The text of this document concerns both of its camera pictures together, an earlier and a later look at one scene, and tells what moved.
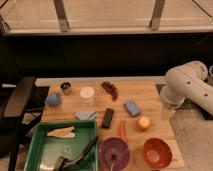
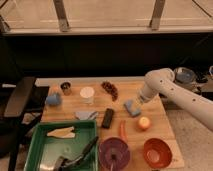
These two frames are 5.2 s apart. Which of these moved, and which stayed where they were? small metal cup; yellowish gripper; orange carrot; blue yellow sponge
Moved: yellowish gripper
Stayed: orange carrot; blue yellow sponge; small metal cup
